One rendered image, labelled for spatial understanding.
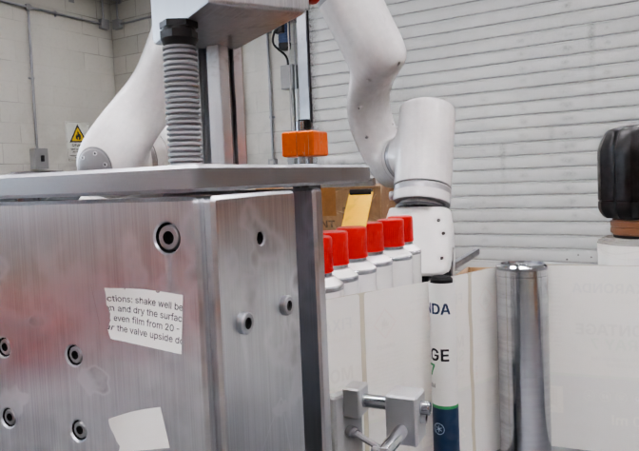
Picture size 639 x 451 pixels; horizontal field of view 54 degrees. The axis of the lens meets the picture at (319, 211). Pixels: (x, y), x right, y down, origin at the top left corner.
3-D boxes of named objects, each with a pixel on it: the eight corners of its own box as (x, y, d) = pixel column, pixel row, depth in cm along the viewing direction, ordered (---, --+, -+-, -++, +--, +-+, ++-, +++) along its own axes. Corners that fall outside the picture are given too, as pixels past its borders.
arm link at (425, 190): (382, 181, 90) (380, 200, 89) (443, 178, 86) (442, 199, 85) (400, 198, 97) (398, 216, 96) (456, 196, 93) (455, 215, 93)
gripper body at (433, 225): (379, 195, 90) (373, 272, 87) (450, 193, 86) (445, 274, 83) (396, 210, 97) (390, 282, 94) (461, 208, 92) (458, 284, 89)
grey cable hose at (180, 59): (194, 255, 56) (182, 14, 54) (163, 254, 57) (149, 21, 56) (217, 250, 59) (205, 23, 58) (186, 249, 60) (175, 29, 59)
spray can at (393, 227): (409, 391, 75) (403, 220, 74) (368, 386, 77) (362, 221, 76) (421, 378, 79) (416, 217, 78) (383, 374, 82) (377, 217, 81)
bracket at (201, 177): (198, 192, 17) (197, 157, 17) (-62, 201, 22) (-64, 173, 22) (372, 181, 29) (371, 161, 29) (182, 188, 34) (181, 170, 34)
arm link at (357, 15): (287, 31, 100) (374, 201, 101) (334, -20, 86) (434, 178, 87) (330, 16, 104) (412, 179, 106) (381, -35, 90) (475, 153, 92)
